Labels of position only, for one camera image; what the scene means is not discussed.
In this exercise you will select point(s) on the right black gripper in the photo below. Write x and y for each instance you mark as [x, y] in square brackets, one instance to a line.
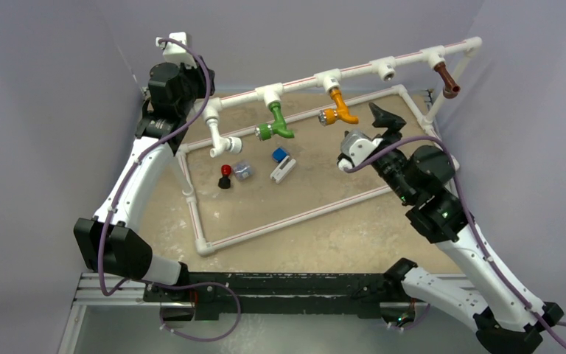
[393, 124]

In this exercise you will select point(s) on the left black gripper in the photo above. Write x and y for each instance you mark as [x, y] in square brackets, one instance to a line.
[199, 74]

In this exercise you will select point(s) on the orange plastic faucet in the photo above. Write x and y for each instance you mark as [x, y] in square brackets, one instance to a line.
[341, 112]

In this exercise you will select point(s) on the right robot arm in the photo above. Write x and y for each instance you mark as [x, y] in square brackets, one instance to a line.
[502, 313]

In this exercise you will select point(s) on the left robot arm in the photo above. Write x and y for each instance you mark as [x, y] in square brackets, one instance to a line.
[109, 241]

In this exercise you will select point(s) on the brown plastic faucet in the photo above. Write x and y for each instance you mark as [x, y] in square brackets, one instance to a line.
[451, 89]

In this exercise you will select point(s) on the white plastic faucet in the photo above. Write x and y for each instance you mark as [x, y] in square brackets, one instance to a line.
[220, 144]

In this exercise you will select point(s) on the green plastic faucet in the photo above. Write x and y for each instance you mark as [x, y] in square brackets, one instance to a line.
[278, 127]

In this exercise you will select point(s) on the clear plastic small box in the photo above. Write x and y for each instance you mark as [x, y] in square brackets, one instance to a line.
[242, 170]

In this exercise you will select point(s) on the red and black knob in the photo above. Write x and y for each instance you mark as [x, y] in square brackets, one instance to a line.
[224, 182]

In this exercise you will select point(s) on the white plastic clip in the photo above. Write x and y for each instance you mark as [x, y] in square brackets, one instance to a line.
[282, 170]

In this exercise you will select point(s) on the blue small block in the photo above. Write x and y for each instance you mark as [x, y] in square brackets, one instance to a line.
[279, 154]

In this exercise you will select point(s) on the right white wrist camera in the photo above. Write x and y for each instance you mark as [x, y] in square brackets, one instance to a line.
[355, 148]

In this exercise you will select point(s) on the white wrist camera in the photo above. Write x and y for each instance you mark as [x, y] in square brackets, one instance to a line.
[355, 148]
[176, 54]

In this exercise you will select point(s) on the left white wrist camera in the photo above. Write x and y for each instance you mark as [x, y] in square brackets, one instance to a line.
[176, 54]

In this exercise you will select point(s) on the white PVC pipe frame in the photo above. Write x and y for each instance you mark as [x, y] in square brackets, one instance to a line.
[258, 206]

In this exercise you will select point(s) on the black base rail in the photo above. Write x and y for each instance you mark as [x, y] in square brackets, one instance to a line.
[365, 295]

